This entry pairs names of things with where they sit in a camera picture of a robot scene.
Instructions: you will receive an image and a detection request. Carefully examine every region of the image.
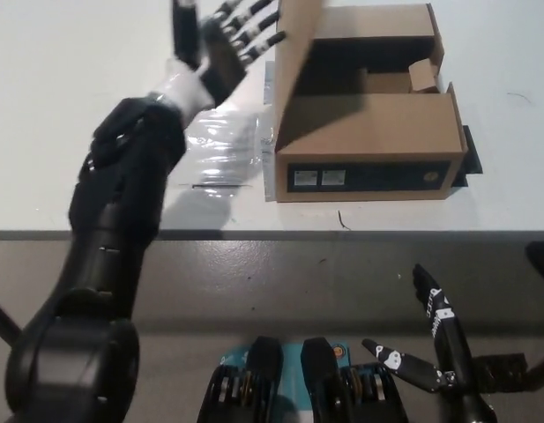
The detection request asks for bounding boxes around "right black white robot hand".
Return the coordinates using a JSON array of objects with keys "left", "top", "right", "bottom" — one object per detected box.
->
[{"left": 361, "top": 263, "right": 477, "bottom": 393}]

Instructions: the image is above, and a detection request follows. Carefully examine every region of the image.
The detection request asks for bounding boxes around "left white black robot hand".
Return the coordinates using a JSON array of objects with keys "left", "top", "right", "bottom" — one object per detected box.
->
[{"left": 171, "top": 0, "right": 287, "bottom": 108}]

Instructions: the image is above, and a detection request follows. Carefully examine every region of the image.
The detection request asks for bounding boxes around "brown cardboard box with lid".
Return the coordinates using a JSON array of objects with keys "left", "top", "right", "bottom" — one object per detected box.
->
[{"left": 273, "top": 0, "right": 469, "bottom": 204}]

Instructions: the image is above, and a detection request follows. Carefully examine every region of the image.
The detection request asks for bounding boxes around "black floor foot plate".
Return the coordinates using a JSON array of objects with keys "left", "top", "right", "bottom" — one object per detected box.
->
[{"left": 472, "top": 352, "right": 530, "bottom": 391}]

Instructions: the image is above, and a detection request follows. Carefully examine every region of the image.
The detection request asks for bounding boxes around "clear plastic bag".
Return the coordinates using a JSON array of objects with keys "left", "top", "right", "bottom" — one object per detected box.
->
[{"left": 176, "top": 59, "right": 278, "bottom": 202}]

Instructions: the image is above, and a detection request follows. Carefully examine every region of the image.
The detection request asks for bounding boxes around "small folded cardboard piece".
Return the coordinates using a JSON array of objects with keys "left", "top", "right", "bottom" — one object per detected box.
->
[{"left": 407, "top": 59, "right": 441, "bottom": 94}]

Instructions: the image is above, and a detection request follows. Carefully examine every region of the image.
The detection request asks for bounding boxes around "black table leg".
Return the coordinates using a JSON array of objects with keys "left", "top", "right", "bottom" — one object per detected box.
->
[{"left": 0, "top": 293, "right": 25, "bottom": 350}]

